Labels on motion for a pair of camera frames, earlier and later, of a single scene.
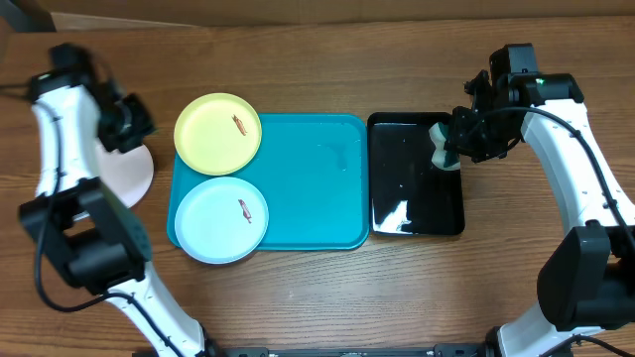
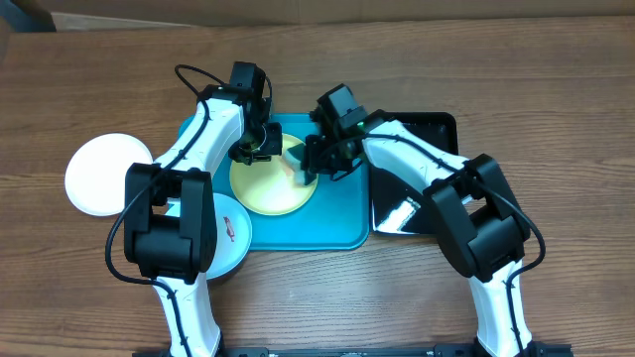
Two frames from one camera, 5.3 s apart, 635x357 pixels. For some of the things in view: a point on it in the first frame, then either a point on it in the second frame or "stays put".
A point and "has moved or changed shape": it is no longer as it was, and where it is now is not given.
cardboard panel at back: (104, 15) stays put
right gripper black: (460, 143) -> (318, 166)
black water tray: (408, 193) stays put
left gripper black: (144, 126) -> (273, 146)
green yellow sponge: (445, 160) -> (293, 157)
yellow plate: (217, 134) has moved or changed shape
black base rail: (353, 351) stays put
